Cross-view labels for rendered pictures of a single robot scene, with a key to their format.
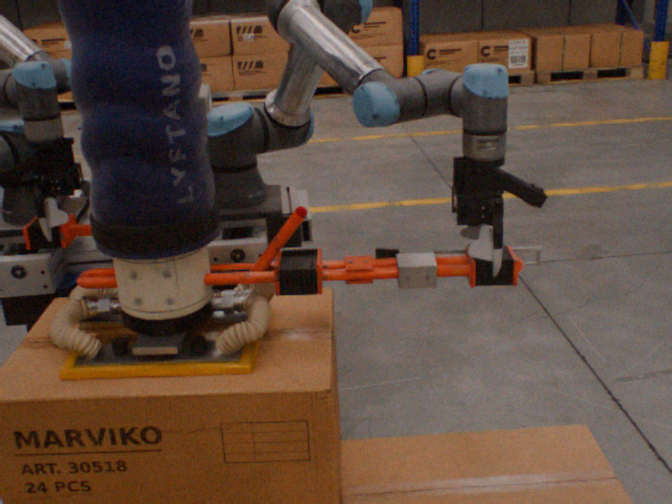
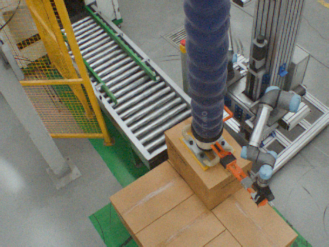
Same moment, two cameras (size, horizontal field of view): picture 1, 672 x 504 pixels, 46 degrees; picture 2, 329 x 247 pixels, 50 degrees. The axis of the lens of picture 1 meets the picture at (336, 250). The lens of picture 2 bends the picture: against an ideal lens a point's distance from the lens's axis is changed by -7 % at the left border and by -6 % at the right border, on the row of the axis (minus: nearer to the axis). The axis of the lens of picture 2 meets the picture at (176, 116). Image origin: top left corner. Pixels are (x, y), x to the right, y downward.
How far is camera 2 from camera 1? 192 cm
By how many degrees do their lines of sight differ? 55
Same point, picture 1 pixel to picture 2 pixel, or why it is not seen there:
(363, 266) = (235, 173)
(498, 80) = (263, 176)
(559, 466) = (274, 236)
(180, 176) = (204, 130)
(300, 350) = (219, 173)
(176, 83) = (205, 118)
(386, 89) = (245, 153)
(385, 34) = not seen: outside the picture
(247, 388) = (198, 174)
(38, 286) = not seen: hidden behind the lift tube
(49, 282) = not seen: hidden behind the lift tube
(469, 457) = (263, 214)
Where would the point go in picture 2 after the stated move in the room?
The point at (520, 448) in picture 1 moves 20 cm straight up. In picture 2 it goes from (275, 224) to (279, 215)
